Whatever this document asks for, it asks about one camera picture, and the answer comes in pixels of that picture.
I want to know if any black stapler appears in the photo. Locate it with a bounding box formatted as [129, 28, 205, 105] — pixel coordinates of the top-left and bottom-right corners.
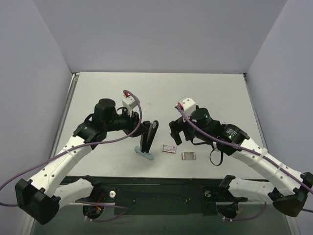
[139, 120, 159, 153]

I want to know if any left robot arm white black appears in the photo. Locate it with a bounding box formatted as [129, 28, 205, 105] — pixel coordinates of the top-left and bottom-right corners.
[15, 96, 159, 225]

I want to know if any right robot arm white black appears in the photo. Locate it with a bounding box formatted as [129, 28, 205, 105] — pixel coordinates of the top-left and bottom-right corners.
[169, 105, 313, 217]

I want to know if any red white staple box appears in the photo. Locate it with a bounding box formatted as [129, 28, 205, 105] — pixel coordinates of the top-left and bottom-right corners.
[162, 144, 176, 154]

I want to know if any open staple box tray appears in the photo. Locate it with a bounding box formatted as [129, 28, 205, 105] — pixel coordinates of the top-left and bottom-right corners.
[181, 152, 196, 161]

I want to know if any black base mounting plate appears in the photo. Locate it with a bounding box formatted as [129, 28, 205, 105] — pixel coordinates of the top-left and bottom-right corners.
[60, 175, 250, 217]

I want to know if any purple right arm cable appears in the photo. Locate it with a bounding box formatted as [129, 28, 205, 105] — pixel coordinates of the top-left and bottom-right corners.
[175, 104, 313, 213]

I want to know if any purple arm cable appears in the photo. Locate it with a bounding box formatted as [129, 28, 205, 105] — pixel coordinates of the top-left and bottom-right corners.
[175, 104, 313, 213]
[0, 89, 143, 208]

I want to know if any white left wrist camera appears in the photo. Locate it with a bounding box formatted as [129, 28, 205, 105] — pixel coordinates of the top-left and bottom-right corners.
[122, 96, 137, 116]

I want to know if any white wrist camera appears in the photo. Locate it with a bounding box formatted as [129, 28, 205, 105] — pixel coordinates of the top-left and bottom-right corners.
[178, 97, 196, 118]
[122, 96, 137, 116]

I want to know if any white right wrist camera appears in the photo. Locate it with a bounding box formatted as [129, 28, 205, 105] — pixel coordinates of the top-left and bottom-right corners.
[178, 97, 196, 118]

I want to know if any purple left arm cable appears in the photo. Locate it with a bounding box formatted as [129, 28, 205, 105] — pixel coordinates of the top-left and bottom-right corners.
[0, 89, 143, 208]

